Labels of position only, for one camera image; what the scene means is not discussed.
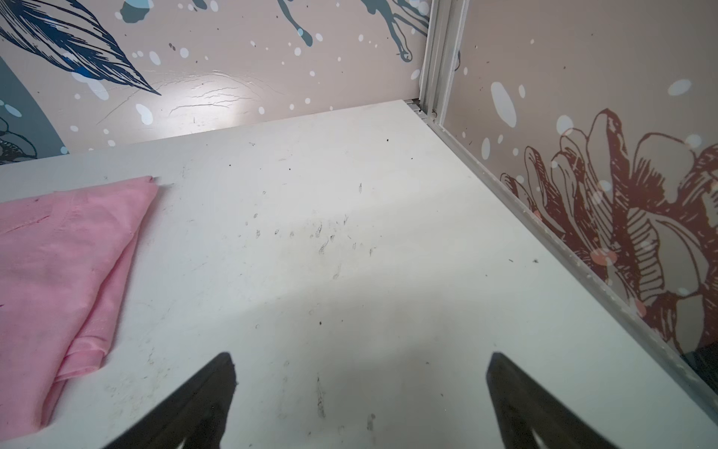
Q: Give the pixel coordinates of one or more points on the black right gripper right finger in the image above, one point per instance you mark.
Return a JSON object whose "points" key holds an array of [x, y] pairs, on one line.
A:
{"points": [[529, 416]]}

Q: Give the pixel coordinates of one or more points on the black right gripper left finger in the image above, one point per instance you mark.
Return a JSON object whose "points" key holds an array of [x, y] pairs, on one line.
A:
{"points": [[193, 416]]}

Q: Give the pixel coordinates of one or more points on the pink folded t-shirt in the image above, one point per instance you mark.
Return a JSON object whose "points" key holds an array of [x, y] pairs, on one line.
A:
{"points": [[65, 260]]}

